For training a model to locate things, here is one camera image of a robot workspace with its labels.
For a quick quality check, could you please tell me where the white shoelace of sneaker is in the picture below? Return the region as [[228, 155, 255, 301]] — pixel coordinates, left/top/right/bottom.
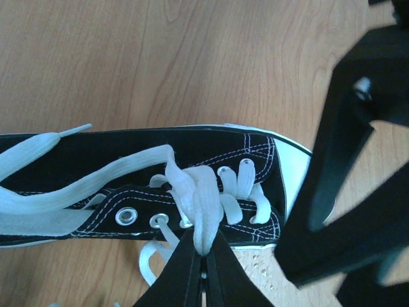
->
[[0, 123, 272, 287], [48, 302, 121, 307]]

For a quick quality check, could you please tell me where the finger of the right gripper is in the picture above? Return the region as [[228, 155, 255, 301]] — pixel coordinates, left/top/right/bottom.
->
[[275, 26, 408, 287]]

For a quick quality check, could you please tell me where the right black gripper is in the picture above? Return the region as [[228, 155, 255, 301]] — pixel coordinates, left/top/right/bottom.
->
[[335, 0, 409, 307]]

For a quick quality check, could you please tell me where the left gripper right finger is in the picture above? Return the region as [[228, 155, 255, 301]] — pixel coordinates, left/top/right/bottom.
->
[[204, 232, 273, 307]]

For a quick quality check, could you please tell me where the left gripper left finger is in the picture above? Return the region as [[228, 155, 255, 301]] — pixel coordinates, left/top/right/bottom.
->
[[134, 230, 203, 307]]

